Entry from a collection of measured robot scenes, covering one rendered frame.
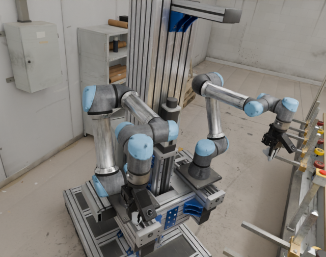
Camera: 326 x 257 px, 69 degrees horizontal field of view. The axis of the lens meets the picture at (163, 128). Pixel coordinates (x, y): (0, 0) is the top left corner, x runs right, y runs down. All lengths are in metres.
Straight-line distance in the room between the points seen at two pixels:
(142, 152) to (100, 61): 2.50
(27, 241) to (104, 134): 1.69
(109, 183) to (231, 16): 0.87
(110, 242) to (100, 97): 1.43
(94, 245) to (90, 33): 2.26
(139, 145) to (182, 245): 1.66
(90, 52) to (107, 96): 2.10
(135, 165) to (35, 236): 2.01
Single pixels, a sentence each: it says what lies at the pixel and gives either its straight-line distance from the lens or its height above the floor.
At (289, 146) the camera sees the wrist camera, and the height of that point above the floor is 1.45.
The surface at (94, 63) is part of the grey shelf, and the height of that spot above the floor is 1.16.
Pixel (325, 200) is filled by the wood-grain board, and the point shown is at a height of 0.90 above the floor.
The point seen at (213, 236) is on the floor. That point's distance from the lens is 2.66.
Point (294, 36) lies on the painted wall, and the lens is 8.75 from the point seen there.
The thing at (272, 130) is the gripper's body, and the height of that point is 1.49.
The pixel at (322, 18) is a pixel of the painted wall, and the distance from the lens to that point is 8.76.
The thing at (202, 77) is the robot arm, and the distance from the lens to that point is 1.44.
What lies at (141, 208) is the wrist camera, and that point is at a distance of 0.80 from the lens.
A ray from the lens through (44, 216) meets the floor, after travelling 2.78.
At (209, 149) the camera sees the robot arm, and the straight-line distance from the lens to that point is 1.47.
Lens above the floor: 2.06
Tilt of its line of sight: 30 degrees down
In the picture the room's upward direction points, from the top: 7 degrees clockwise
